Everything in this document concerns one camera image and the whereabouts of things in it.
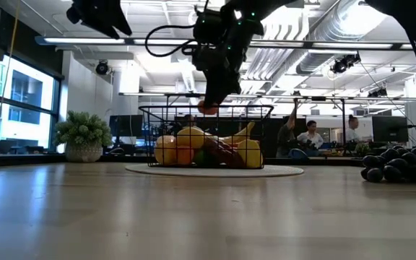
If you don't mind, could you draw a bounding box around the black wire basket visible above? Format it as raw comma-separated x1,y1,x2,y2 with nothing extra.
138,103,274,170

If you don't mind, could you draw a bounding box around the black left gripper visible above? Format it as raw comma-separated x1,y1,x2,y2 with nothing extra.
66,0,133,40

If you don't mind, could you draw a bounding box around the orange mandarin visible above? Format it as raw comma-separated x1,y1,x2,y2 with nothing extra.
197,100,219,116

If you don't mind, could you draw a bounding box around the person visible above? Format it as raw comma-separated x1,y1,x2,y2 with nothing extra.
344,114,366,142
275,99,301,158
181,113,198,128
296,120,324,150

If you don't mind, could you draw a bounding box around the black ceiling spotlight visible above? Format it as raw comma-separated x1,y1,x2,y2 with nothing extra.
366,86,389,98
330,53,361,75
95,59,110,76

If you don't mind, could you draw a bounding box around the dark purple grape bunch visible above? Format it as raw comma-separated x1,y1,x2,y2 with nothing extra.
360,144,416,183

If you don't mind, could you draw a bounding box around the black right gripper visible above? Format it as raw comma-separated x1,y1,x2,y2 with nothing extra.
192,19,265,108

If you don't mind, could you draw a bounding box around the yellow bell pepper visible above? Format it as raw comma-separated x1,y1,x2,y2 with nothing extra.
235,138,264,170

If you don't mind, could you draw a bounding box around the yellow hanging cable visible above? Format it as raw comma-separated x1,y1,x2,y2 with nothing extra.
0,0,21,109

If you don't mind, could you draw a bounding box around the yellow lemon green tip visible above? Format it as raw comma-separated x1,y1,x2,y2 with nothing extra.
175,126,206,150

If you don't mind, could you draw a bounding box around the large glass window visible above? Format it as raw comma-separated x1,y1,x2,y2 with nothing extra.
0,53,63,152

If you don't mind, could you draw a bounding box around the orange round fruit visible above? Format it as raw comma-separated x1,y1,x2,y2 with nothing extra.
176,145,195,166

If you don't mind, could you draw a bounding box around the green potted plant white pot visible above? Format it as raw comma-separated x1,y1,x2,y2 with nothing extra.
53,110,114,163

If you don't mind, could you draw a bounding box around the black computer monitor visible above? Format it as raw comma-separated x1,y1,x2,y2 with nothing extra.
372,115,410,144
108,114,144,138

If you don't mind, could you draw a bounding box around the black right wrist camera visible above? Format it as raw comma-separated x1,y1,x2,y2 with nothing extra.
192,9,228,46

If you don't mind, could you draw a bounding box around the overhead beam with light strips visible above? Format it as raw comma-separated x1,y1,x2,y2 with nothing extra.
34,35,416,52

